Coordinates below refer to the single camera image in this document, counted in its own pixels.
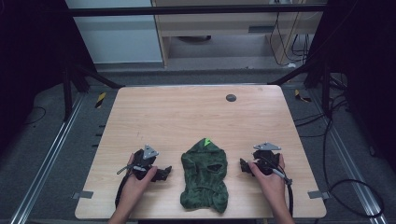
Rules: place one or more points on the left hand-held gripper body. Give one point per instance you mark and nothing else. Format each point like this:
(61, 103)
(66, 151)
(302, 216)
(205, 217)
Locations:
(144, 161)

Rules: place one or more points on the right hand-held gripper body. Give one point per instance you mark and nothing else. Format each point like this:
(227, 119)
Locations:
(266, 157)

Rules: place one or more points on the person's left hand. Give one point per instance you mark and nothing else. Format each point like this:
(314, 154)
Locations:
(136, 189)

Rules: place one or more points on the person's right hand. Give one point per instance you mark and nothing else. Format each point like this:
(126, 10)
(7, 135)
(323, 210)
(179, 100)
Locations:
(270, 186)

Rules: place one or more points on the green knitted balaclava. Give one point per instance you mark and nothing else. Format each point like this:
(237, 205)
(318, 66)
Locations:
(204, 180)

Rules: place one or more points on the grey round table grommet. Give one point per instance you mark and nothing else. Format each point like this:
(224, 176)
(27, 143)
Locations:
(231, 98)

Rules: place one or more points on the yellow black striped tape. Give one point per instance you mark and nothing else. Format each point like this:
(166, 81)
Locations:
(301, 96)
(100, 100)

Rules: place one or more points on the black metal stand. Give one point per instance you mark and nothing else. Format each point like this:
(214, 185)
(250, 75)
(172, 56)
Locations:
(67, 93)
(325, 90)

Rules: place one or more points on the white cabinet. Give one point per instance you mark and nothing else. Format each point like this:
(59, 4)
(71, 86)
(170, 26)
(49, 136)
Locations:
(118, 40)

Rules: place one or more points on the dark curtain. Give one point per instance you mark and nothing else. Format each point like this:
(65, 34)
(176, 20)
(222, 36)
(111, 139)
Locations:
(31, 62)
(367, 77)

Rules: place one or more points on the light wooden desk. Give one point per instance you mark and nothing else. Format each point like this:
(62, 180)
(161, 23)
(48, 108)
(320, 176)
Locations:
(218, 26)

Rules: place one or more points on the grey table bracket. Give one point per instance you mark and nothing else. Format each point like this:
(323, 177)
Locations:
(318, 194)
(82, 195)

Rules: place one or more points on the aluminium floor rail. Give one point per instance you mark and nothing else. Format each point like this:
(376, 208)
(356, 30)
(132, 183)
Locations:
(348, 155)
(46, 161)

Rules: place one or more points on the black horizontal frame bar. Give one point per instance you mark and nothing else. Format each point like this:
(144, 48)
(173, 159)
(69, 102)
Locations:
(186, 10)

